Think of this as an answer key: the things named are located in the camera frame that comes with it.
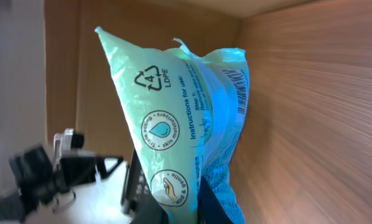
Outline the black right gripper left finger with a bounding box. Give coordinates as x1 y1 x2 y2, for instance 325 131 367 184
121 151 169 224

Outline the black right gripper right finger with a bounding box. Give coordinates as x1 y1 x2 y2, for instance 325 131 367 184
198 177 233 224

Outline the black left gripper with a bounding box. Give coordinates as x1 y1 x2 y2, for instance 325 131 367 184
0 128 124 223

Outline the mint wet wipes pack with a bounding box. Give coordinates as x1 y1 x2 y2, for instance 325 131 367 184
95 27 249 223

